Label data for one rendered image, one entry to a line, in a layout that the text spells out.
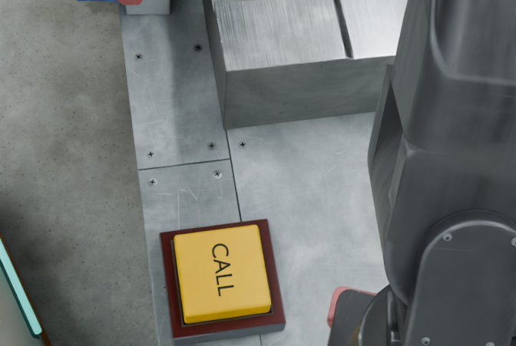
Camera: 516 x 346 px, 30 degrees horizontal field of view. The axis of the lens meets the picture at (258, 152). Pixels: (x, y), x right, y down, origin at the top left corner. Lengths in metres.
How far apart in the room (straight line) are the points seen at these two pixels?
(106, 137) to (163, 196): 0.93
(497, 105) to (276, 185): 0.45
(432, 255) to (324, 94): 0.43
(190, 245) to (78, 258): 0.91
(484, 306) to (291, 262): 0.40
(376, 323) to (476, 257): 0.07
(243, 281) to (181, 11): 0.25
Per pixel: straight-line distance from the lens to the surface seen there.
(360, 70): 0.71
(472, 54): 0.29
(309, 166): 0.74
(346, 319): 0.48
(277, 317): 0.68
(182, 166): 0.74
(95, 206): 1.60
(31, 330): 1.29
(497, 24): 0.29
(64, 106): 1.69
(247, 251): 0.67
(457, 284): 0.32
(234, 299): 0.66
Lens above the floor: 1.47
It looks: 64 degrees down
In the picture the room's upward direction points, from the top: 7 degrees clockwise
